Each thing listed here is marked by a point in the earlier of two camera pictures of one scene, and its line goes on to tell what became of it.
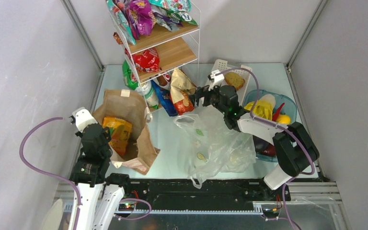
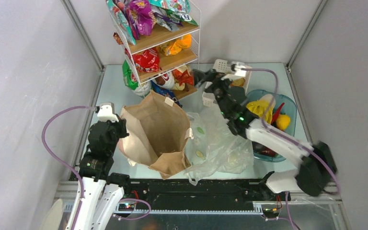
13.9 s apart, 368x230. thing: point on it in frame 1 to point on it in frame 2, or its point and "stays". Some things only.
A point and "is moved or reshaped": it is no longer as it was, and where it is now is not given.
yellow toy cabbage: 262,109 stays
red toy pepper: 277,112 stays
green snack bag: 127,75 stays
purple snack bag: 142,17 stays
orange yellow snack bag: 120,130 is moved or reshaped
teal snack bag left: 121,20 stays
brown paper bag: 123,116 is moved or reshaped
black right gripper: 201,92 to 200,76
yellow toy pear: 283,119 stays
